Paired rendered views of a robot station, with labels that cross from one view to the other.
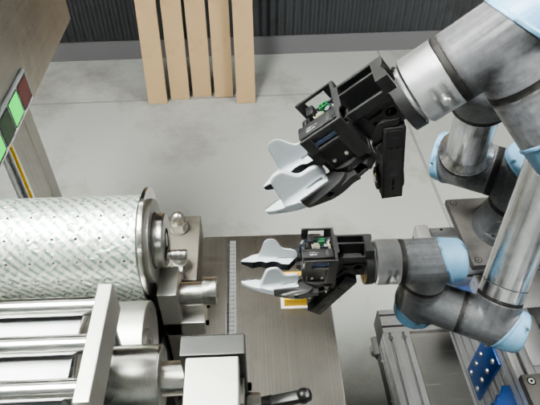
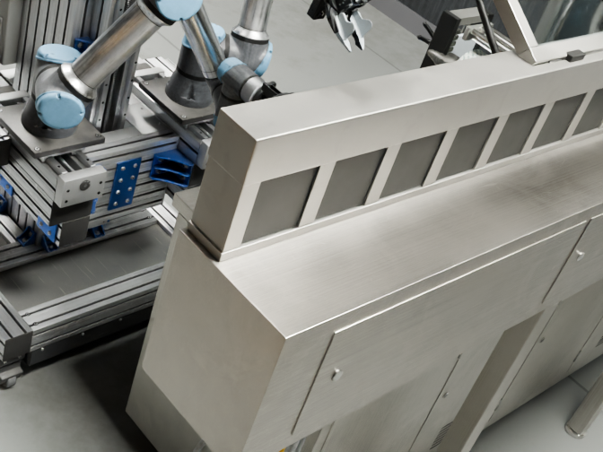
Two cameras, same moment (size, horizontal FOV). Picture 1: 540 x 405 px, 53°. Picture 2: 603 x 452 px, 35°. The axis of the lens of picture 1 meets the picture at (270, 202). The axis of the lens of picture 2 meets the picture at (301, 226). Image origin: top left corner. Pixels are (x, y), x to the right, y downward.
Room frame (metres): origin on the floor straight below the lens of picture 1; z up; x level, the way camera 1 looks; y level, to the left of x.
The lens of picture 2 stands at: (2.16, 1.37, 2.31)
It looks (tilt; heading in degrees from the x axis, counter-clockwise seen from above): 35 degrees down; 219
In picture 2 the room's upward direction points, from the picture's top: 20 degrees clockwise
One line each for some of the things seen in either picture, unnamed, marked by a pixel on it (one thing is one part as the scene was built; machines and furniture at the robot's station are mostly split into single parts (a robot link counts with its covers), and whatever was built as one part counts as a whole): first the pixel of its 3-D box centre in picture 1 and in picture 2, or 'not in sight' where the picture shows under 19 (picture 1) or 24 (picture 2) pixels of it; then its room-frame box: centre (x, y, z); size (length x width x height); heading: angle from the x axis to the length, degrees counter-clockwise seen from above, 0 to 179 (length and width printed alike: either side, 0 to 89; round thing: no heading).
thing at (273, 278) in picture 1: (271, 277); not in sight; (0.54, 0.00, 1.11); 0.09 x 0.03 x 0.06; 102
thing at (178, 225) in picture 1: (177, 220); not in sight; (0.72, 0.18, 1.05); 0.04 x 0.04 x 0.04
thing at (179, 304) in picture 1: (192, 339); not in sight; (0.46, 0.12, 1.05); 0.06 x 0.05 x 0.31; 93
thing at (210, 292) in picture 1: (210, 291); not in sight; (0.46, 0.08, 1.18); 0.04 x 0.02 x 0.04; 3
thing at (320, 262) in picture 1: (334, 260); (277, 108); (0.57, -0.11, 1.12); 0.12 x 0.08 x 0.09; 93
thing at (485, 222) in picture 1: (509, 214); (51, 108); (0.92, -0.58, 0.87); 0.15 x 0.15 x 0.10
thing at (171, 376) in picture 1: (194, 377); (437, 57); (0.25, 0.07, 1.33); 0.06 x 0.03 x 0.03; 93
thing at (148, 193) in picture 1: (149, 240); not in sight; (0.50, 0.16, 1.25); 0.15 x 0.01 x 0.15; 3
